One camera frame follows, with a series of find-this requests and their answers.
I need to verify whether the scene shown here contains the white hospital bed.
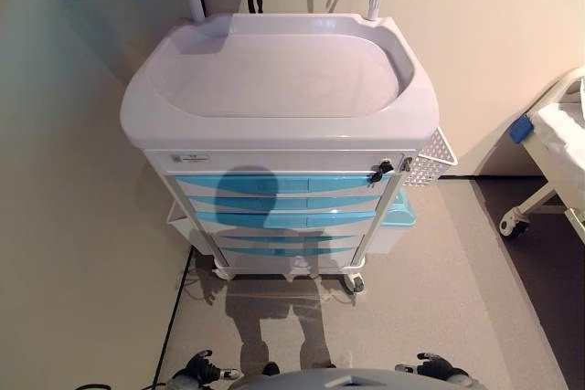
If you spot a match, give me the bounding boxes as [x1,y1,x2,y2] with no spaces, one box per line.
[498,66,585,248]

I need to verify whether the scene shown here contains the black keys in lock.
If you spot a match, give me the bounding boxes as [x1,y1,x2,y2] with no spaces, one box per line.
[368,159,396,186]

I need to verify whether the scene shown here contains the black floor cable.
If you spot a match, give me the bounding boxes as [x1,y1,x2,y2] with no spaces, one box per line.
[68,250,194,390]

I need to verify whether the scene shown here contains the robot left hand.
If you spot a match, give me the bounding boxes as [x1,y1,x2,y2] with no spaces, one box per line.
[167,349,242,390]

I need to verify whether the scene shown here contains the white bin with blue lid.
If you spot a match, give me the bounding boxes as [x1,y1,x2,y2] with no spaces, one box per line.
[368,189,417,255]

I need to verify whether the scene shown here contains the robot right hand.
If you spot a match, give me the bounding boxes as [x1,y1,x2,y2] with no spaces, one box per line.
[394,352,472,385]

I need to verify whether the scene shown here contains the white medical cart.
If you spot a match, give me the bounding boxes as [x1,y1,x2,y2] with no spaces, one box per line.
[119,12,459,294]

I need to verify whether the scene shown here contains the blue-fronted top drawer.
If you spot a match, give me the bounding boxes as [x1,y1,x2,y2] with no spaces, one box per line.
[175,174,395,195]

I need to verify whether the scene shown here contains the bed caster wheel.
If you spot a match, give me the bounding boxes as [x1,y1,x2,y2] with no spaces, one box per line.
[498,207,532,240]

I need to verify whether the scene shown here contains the blue bed corner bumper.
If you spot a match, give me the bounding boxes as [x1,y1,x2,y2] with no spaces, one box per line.
[508,113,534,144]

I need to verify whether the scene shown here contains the white perforated side basket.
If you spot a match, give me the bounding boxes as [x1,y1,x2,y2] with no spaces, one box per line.
[400,126,459,188]

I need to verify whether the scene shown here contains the cart caster wheel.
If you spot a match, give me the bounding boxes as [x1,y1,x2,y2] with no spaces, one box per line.
[343,270,367,294]

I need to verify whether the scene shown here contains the blue-fronted cart drawer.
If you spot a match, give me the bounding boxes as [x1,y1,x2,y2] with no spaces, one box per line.
[210,233,362,247]
[186,195,381,213]
[195,212,378,229]
[218,246,358,258]

